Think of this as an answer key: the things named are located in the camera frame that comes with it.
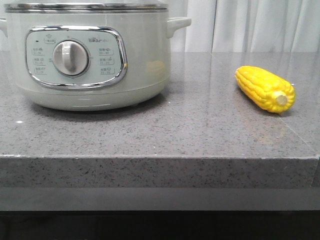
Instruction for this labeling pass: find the yellow corn cob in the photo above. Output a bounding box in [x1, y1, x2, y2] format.
[234, 65, 296, 114]

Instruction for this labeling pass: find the glass pot lid steel rim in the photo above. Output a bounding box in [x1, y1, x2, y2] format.
[2, 0, 169, 13]

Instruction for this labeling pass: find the pale green electric cooking pot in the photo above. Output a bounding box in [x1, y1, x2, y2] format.
[0, 9, 192, 112]

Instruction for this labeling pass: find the white pleated curtain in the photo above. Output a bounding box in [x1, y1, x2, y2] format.
[0, 0, 320, 56]

